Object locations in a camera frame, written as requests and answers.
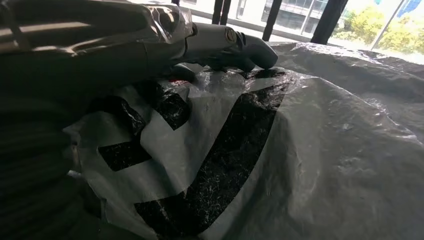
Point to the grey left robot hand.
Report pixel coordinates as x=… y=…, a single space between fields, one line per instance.
x=99 y=39

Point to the grey SF courier package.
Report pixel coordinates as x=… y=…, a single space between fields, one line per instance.
x=298 y=149

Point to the glass office building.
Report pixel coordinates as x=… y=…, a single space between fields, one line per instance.
x=294 y=13

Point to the green trees outside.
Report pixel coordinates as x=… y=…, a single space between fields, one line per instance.
x=364 y=26

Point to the white slanted pole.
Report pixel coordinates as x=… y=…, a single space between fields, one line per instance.
x=386 y=26

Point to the thin black window post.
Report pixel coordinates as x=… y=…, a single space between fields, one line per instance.
x=226 y=11
x=216 y=11

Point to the medium black window post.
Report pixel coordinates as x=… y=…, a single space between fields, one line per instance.
x=271 y=20

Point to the thick black window post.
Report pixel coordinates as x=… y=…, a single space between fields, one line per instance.
x=328 y=20

